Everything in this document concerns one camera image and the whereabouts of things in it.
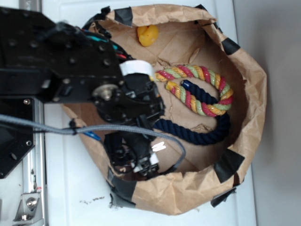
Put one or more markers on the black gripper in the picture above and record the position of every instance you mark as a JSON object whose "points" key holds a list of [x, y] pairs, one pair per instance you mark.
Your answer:
{"points": [[133, 101]]}

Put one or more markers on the silver keys bunch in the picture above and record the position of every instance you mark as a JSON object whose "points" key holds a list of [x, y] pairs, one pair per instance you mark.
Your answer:
{"points": [[158, 147]]}

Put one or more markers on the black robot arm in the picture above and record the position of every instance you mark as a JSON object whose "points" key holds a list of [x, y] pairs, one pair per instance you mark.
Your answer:
{"points": [[59, 63]]}

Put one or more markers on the yellow rubber duck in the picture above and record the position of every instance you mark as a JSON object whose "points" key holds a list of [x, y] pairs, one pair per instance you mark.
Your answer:
{"points": [[147, 35]]}

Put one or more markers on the aluminium extrusion rail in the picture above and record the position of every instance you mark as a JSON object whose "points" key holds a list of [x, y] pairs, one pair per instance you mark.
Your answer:
{"points": [[34, 175]]}

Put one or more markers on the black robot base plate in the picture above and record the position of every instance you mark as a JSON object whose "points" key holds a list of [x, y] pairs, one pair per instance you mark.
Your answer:
{"points": [[15, 141]]}

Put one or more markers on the metal corner bracket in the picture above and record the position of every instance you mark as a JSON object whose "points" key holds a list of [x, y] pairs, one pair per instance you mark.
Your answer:
{"points": [[29, 210]]}

